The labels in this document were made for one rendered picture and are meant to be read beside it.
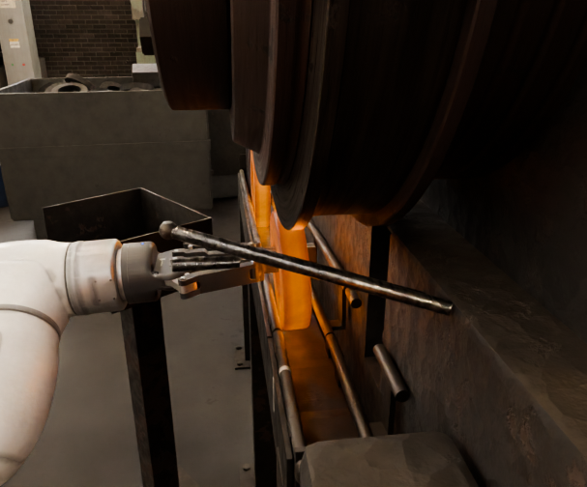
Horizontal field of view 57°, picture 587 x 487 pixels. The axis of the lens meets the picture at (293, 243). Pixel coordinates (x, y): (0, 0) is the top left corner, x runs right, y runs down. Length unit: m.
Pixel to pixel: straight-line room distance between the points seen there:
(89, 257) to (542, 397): 0.52
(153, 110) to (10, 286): 2.26
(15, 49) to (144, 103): 7.37
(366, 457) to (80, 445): 1.34
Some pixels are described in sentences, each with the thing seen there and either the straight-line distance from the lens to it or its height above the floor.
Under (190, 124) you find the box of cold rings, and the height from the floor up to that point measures 0.57.
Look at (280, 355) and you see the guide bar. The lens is 0.59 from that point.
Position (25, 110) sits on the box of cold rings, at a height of 0.66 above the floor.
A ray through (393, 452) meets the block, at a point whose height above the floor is 0.80.
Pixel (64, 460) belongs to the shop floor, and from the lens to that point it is 1.62.
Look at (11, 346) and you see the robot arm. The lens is 0.62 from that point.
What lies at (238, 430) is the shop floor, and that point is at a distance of 1.60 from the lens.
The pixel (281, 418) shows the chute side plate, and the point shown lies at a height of 0.70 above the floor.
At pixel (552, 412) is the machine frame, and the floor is 0.87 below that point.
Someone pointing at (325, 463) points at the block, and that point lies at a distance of 0.35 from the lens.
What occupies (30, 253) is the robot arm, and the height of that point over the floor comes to 0.80.
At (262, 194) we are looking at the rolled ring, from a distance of 1.15.
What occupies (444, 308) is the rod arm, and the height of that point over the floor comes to 0.87.
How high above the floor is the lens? 1.04
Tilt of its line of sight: 22 degrees down
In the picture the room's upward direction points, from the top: straight up
